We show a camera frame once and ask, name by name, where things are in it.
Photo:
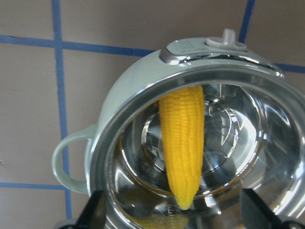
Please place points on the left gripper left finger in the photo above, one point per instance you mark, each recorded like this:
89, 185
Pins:
93, 215

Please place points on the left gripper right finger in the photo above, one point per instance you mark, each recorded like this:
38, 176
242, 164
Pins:
254, 213

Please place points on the yellow corn cob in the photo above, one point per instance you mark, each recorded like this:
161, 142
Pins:
182, 126

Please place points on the pale green electric pot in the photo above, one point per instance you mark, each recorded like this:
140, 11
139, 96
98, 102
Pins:
254, 137

